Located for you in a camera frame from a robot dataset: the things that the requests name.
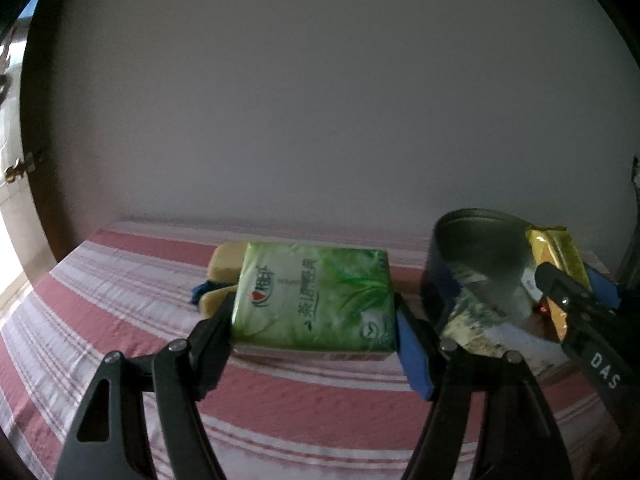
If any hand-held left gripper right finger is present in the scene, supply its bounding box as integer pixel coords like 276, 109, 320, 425
395, 294, 573, 480

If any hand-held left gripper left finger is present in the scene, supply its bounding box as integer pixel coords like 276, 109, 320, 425
54, 291, 236, 480

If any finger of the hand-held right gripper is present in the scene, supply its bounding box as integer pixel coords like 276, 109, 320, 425
584, 245, 640, 318
534, 264, 617, 347

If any yellow sponge green scouring pad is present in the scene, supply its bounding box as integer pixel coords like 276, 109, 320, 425
199, 282, 238, 318

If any gold snack packet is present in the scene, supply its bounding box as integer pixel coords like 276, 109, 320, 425
525, 226, 593, 343

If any round metal cookie tin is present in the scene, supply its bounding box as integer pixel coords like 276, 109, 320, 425
421, 208, 581, 386

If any green tissue pack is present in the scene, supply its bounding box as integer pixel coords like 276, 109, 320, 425
231, 241, 399, 362

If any pink striped tablecloth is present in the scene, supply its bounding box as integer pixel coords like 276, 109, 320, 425
0, 217, 640, 480

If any wooden door with latch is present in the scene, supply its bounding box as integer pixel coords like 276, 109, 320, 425
17, 0, 81, 273

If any brass door latch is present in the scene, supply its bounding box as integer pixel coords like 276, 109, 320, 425
4, 149, 49, 182

